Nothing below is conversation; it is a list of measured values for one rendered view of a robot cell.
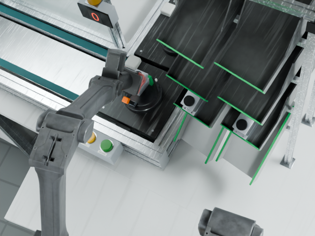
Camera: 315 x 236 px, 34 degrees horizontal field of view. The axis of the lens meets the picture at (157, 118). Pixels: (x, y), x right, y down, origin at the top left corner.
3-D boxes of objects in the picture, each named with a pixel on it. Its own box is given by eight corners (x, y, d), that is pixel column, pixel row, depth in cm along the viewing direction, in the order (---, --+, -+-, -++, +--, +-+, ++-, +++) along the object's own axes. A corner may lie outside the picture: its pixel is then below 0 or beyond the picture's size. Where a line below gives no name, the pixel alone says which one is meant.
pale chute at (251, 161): (256, 180, 157) (250, 185, 154) (221, 157, 162) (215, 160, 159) (299, 104, 145) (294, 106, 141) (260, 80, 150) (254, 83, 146)
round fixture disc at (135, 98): (149, 120, 174) (148, 117, 172) (115, 103, 179) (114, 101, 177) (169, 87, 178) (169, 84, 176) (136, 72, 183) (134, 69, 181)
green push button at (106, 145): (108, 154, 172) (107, 151, 171) (99, 149, 174) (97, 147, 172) (115, 144, 174) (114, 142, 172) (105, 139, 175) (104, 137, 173)
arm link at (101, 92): (34, 138, 110) (82, 150, 109) (37, 113, 108) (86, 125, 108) (88, 90, 151) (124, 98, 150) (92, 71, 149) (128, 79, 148)
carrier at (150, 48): (192, 80, 180) (188, 61, 169) (134, 56, 188) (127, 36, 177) (223, 28, 188) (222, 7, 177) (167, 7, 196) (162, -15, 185)
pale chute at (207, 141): (212, 160, 162) (206, 164, 159) (180, 137, 167) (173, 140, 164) (251, 84, 150) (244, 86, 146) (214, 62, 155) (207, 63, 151)
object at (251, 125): (248, 140, 141) (241, 139, 135) (235, 132, 143) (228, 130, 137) (265, 114, 140) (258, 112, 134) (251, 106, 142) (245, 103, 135)
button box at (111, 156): (114, 165, 176) (109, 158, 171) (64, 140, 183) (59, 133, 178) (124, 148, 178) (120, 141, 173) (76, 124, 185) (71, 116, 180)
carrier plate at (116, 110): (155, 140, 172) (154, 137, 170) (97, 112, 180) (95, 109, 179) (190, 84, 180) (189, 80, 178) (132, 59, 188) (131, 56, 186)
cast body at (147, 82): (139, 96, 171) (137, 83, 165) (128, 91, 173) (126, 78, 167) (153, 79, 175) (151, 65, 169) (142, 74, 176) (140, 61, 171)
